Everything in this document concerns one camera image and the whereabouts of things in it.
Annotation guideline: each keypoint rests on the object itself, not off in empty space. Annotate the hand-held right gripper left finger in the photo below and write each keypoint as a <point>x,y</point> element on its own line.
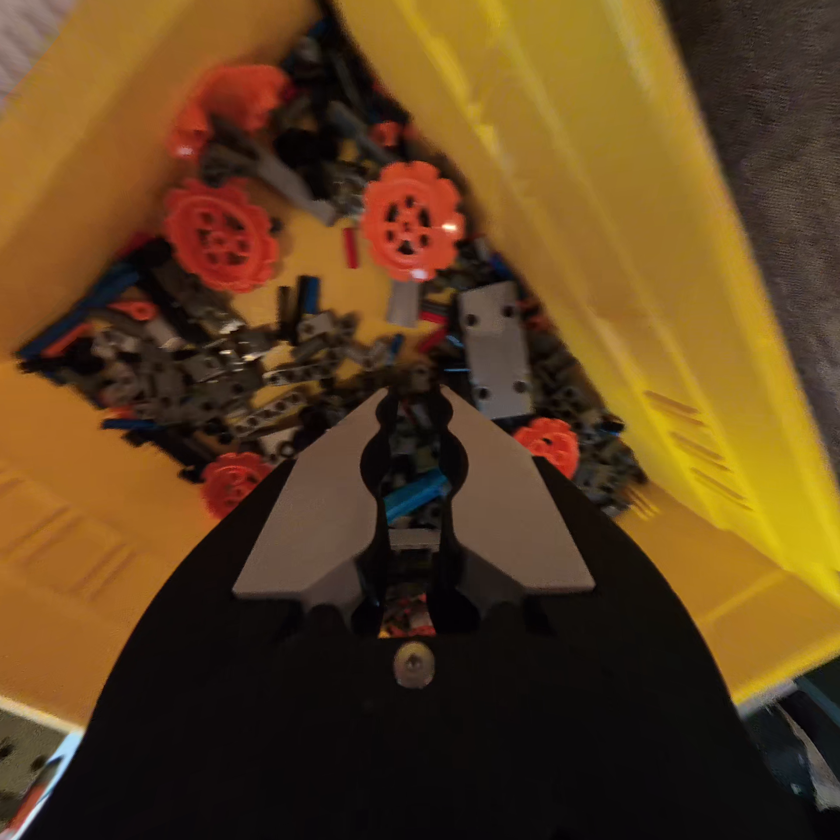
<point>315,525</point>

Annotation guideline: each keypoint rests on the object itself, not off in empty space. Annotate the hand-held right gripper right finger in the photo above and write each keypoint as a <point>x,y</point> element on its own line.
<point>512,525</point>

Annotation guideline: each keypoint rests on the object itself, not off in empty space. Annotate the blue brick separator tool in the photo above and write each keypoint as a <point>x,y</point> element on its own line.
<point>413,497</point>

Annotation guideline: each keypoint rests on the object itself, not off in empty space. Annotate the pile of building brick pieces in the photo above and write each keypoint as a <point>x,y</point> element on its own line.
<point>197,374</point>

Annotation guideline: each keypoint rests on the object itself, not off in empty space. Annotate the yellow plastic bin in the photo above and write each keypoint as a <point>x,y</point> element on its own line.
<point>590,197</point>

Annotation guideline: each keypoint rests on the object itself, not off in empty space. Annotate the orange toothed wheel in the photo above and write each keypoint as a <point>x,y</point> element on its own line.
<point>229,482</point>
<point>220,233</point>
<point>548,446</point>
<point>410,220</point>
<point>223,105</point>

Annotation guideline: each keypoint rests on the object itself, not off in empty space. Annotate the light grey motor block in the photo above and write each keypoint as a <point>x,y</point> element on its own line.
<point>495,348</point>

